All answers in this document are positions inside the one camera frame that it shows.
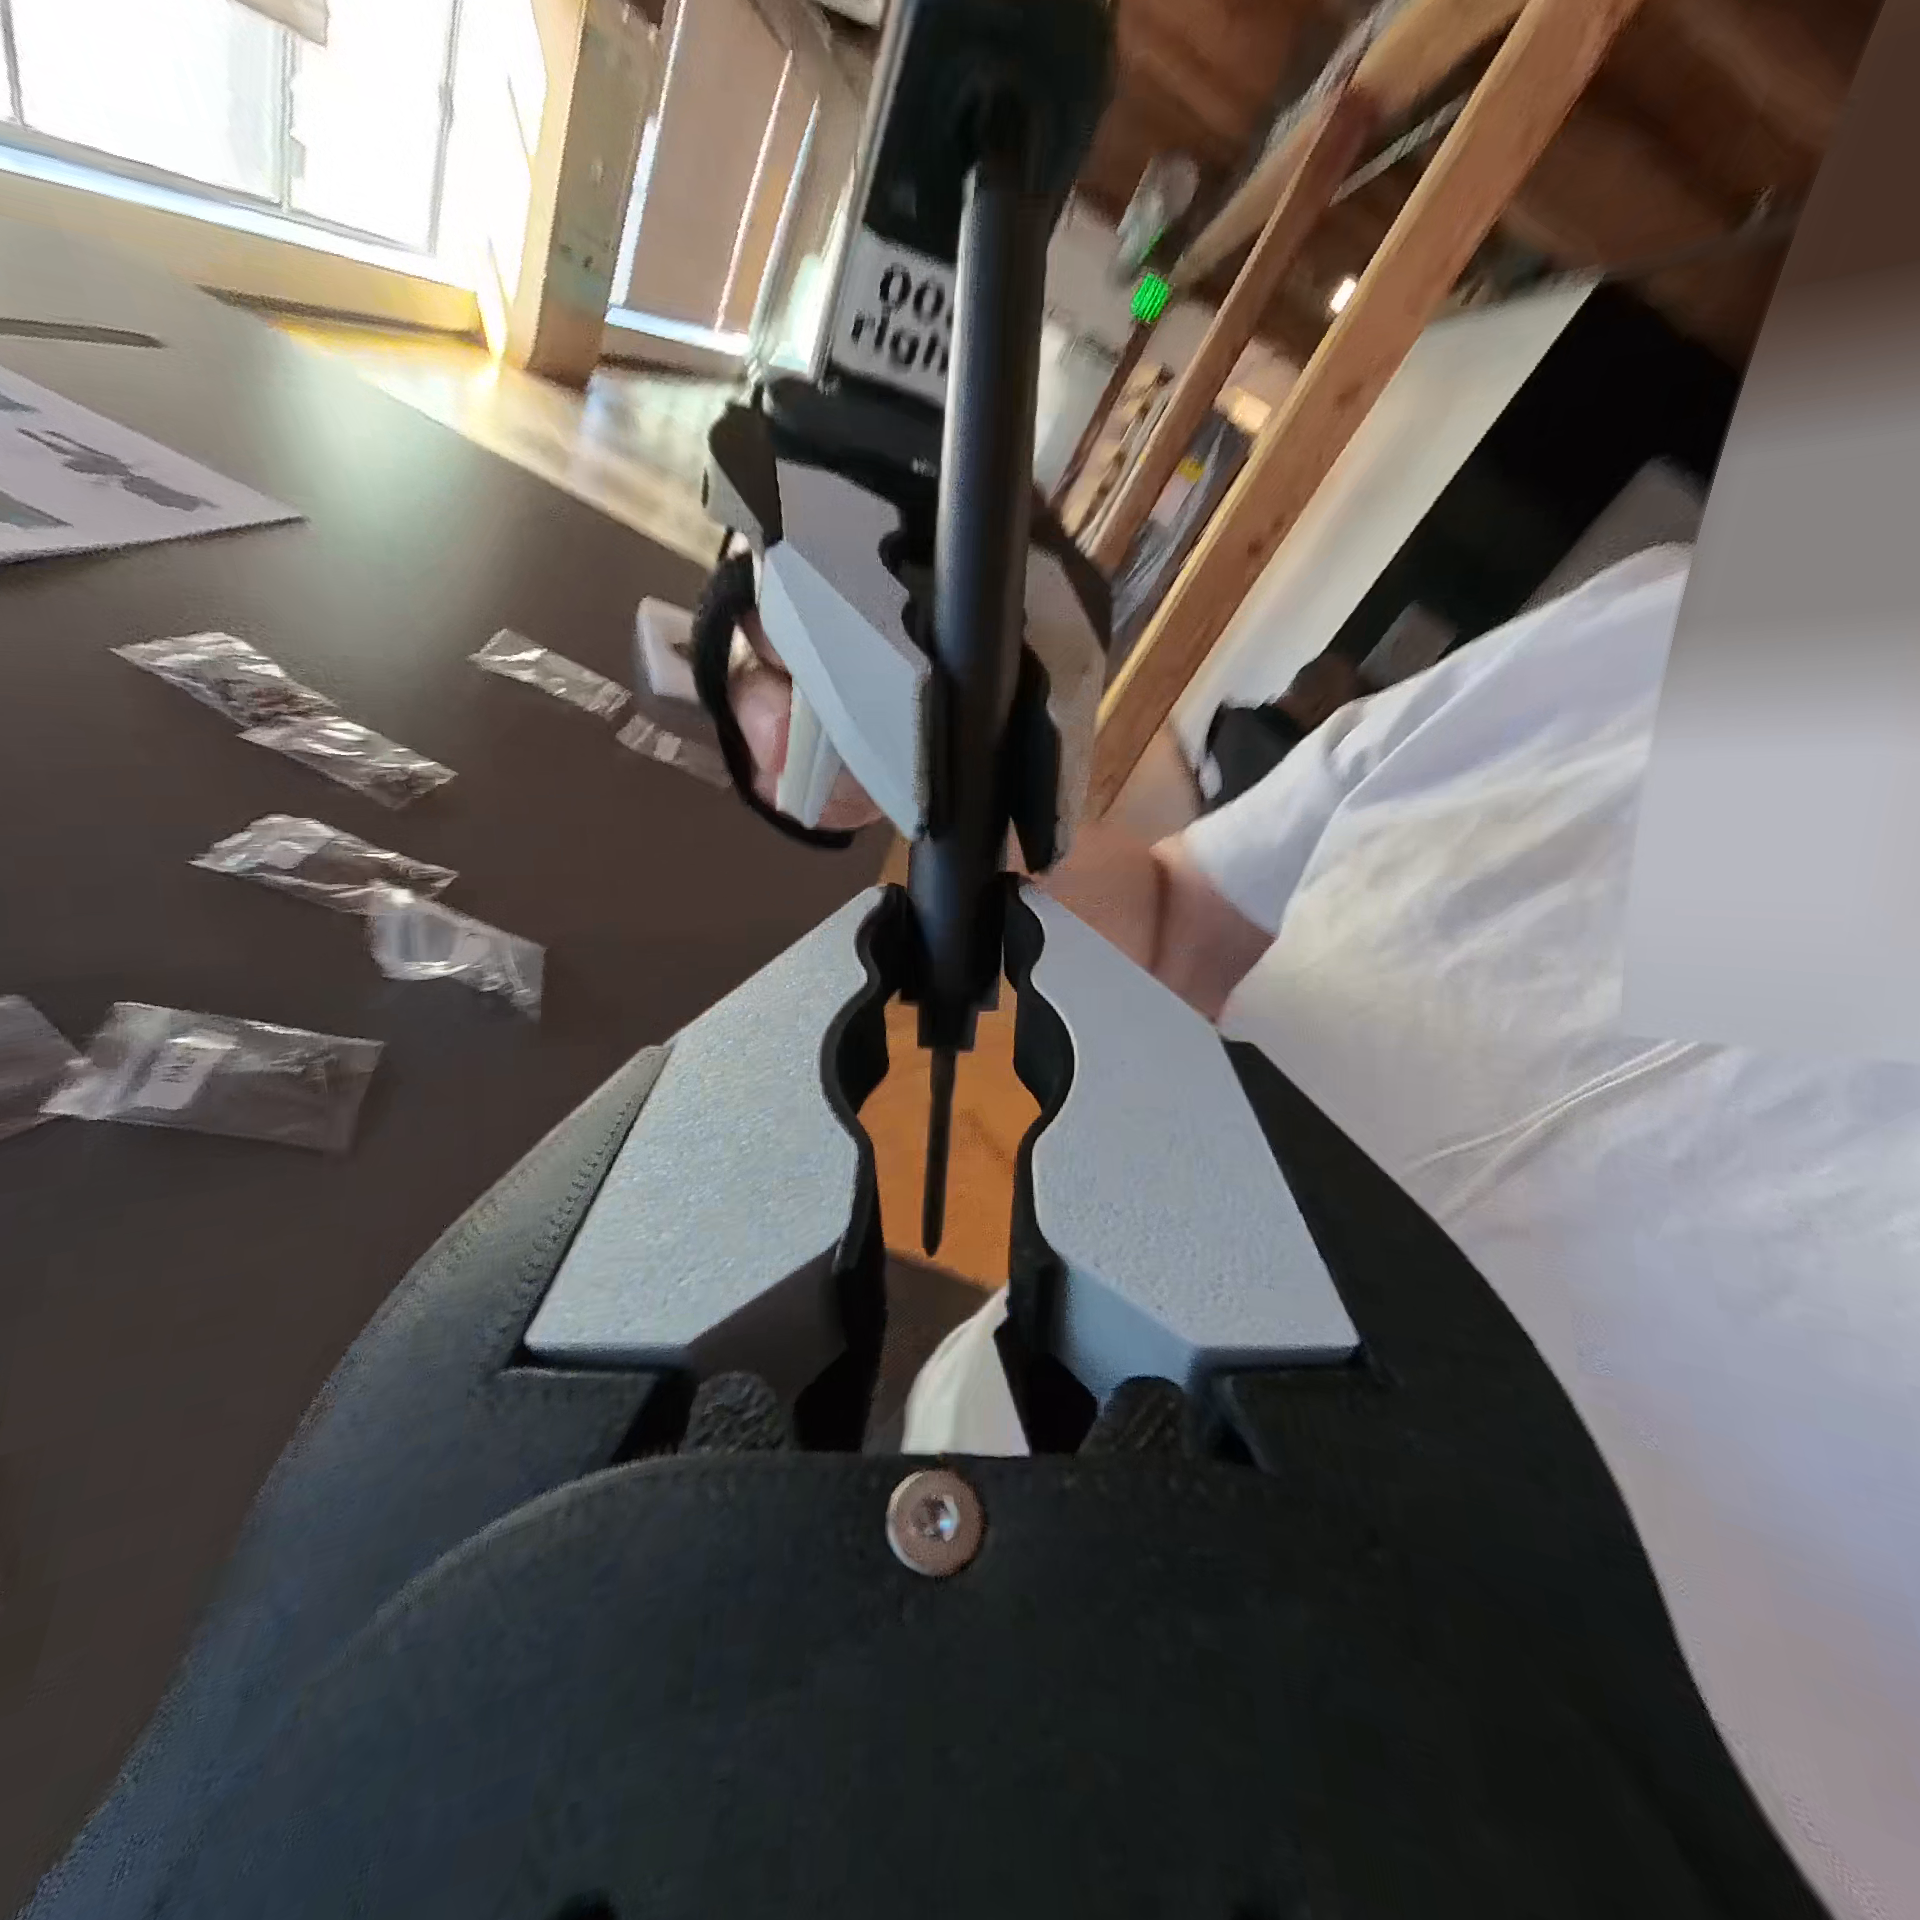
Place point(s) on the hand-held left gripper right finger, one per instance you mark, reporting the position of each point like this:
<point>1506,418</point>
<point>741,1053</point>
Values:
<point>1184,1185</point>

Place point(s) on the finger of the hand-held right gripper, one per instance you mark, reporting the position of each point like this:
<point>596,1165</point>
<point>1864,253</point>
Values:
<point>849,630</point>
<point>1036,765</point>

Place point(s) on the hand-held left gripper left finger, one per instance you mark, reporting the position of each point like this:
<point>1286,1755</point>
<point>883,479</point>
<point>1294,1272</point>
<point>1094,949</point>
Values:
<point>704,1185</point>

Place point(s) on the black screwdriver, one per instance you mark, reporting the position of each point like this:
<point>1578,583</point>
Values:
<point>973,523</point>

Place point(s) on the person's right forearm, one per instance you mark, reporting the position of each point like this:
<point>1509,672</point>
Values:
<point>1171,930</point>

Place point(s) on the black desk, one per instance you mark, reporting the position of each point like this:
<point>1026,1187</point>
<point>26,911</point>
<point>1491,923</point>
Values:
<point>450,523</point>

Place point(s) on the person's right hand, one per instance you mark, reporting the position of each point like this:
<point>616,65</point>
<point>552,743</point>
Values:
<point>763,721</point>

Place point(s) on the small white box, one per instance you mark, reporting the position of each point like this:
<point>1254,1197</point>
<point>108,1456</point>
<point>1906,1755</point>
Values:
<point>661,651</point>

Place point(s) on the sunlit wooden column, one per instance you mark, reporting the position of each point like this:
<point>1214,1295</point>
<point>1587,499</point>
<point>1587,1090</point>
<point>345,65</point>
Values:
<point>586,225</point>

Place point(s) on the person in white shirt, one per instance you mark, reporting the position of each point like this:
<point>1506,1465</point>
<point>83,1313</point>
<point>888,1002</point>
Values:
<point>1500,1200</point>

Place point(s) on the green exit sign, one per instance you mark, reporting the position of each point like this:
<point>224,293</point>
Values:
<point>1149,295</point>

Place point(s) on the wooden beam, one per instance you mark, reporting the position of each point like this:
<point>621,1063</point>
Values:
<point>1222,299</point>
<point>1348,375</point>

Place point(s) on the printed paper sheet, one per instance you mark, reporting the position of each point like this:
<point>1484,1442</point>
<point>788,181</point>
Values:
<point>224,511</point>

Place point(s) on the bright window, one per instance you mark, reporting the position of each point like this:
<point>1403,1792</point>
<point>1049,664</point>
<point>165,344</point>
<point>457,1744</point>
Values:
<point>224,89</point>

